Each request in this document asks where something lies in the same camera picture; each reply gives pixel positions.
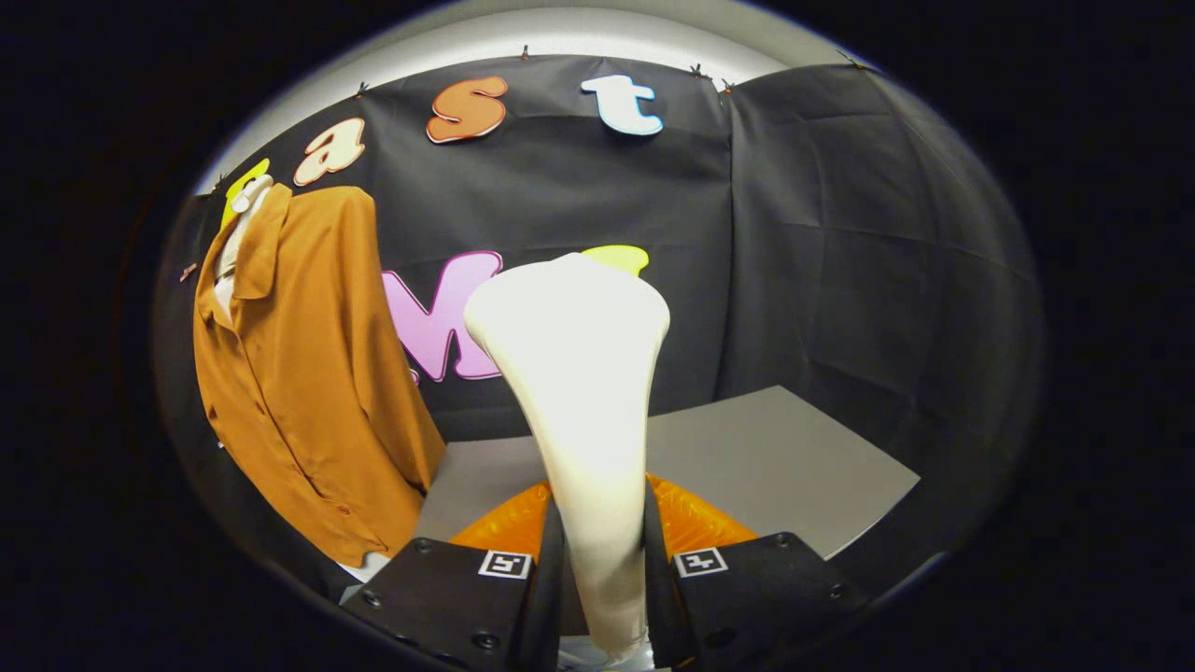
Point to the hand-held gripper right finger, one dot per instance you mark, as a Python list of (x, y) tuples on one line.
[(658, 607)]

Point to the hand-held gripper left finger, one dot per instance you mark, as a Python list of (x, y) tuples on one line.
[(549, 607)]

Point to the white garment steamer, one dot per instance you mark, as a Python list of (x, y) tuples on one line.
[(579, 373)]

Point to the orange-brown button shirt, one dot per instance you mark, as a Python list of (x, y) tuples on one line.
[(308, 392)]

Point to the black backdrop cloth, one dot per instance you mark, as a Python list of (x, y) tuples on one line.
[(840, 233)]

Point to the white mannequin torso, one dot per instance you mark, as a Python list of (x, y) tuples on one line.
[(250, 198)]

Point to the row of black cloth clips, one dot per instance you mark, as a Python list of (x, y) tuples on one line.
[(695, 71)]

